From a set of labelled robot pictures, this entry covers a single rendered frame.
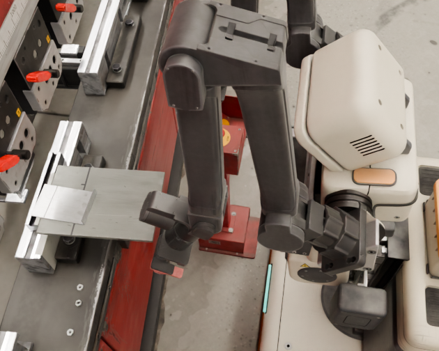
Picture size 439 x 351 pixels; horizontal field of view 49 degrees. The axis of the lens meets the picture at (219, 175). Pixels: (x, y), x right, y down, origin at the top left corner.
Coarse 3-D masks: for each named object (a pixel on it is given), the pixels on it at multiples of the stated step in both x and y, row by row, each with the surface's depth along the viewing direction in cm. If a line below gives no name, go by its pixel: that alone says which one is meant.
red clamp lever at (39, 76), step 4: (32, 72) 91; (36, 72) 91; (40, 72) 91; (44, 72) 93; (48, 72) 94; (52, 72) 97; (56, 72) 97; (28, 76) 89; (32, 76) 89; (36, 76) 90; (40, 76) 91; (44, 76) 92; (48, 76) 94; (52, 76) 97; (56, 76) 97; (28, 80) 90; (32, 80) 90; (36, 80) 90; (40, 80) 91; (44, 80) 93
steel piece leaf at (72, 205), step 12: (60, 192) 112; (72, 192) 112; (84, 192) 112; (96, 192) 112; (60, 204) 111; (72, 204) 110; (84, 204) 110; (48, 216) 109; (60, 216) 109; (72, 216) 109; (84, 216) 107
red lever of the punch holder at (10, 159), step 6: (12, 150) 87; (18, 150) 86; (24, 150) 86; (6, 156) 83; (12, 156) 83; (18, 156) 85; (24, 156) 86; (30, 156) 88; (0, 162) 79; (6, 162) 80; (12, 162) 82; (0, 168) 79; (6, 168) 80
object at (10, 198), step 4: (24, 192) 112; (28, 192) 113; (0, 196) 112; (4, 196) 112; (8, 196) 112; (12, 196) 112; (16, 196) 112; (24, 196) 112; (0, 200) 111; (4, 200) 111; (8, 200) 111; (12, 200) 111; (16, 200) 111; (20, 200) 111; (24, 200) 111
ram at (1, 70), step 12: (0, 0) 83; (12, 0) 87; (36, 0) 96; (0, 12) 83; (24, 12) 91; (0, 24) 83; (24, 24) 92; (12, 36) 87; (12, 48) 88; (12, 60) 88; (0, 72) 84; (0, 84) 84
